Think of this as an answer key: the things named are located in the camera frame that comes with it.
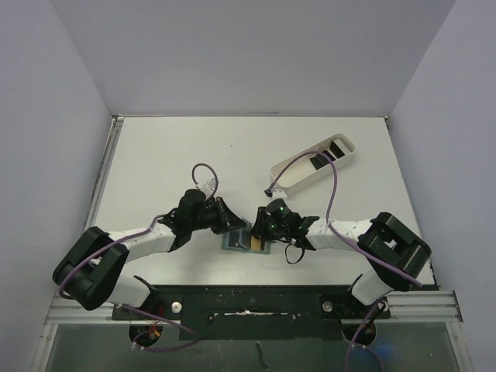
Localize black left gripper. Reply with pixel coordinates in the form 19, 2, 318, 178
190, 196, 246, 235

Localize green card holder wallet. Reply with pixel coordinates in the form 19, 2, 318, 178
221, 219, 271, 255

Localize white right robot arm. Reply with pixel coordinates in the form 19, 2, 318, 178
251, 198, 432, 317

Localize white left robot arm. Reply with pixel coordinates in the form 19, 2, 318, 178
52, 189, 246, 319

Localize fallen black card in tray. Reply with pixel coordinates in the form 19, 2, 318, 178
310, 150, 335, 170

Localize card stack in tray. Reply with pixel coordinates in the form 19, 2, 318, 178
329, 140, 346, 159

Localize white oblong tray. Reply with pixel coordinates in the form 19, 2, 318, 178
270, 133, 357, 197

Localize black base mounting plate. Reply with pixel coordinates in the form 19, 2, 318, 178
112, 285, 391, 341

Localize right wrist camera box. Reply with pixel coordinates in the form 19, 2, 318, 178
264, 188, 288, 199

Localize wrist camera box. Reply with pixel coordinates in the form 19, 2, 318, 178
198, 178, 218, 197
264, 188, 288, 199

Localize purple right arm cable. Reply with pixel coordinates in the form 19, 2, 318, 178
265, 150, 423, 372

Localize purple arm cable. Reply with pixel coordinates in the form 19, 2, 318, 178
57, 164, 221, 352
265, 150, 423, 372

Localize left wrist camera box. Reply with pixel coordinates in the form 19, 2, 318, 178
198, 178, 218, 197

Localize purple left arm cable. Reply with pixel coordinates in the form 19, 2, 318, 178
57, 164, 221, 352

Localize aluminium frame rail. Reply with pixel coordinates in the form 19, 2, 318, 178
32, 116, 461, 371

